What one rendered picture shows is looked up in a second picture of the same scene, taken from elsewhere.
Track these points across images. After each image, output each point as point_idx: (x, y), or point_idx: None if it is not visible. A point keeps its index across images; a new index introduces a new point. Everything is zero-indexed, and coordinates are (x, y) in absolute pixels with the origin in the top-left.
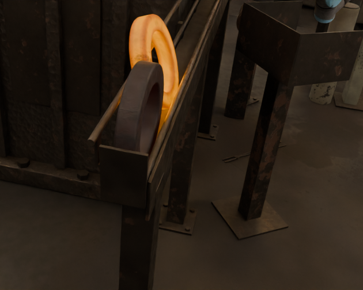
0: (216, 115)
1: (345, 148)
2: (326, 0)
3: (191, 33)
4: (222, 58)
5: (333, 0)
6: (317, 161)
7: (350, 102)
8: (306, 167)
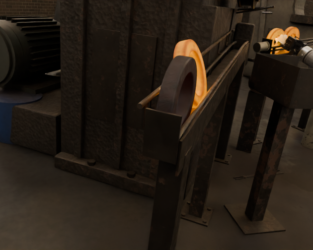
0: (230, 149)
1: None
2: None
3: (216, 72)
4: (236, 114)
5: None
6: (309, 186)
7: None
8: (299, 190)
